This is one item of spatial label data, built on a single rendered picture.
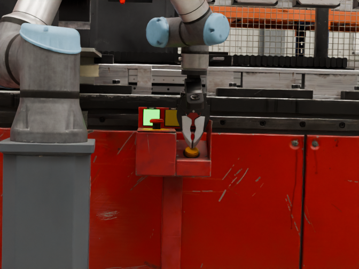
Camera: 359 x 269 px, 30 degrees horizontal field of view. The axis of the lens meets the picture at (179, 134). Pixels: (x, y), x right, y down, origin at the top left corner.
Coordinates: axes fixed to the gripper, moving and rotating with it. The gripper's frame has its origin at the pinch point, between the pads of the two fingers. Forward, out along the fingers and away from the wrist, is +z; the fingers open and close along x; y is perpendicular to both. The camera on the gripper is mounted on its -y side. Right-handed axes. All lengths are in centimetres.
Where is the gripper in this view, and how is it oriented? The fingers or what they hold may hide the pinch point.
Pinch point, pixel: (192, 143)
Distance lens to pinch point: 182.5
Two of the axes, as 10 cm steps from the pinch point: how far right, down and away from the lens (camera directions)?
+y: -0.3, -1.4, 9.9
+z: -0.3, 9.9, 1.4
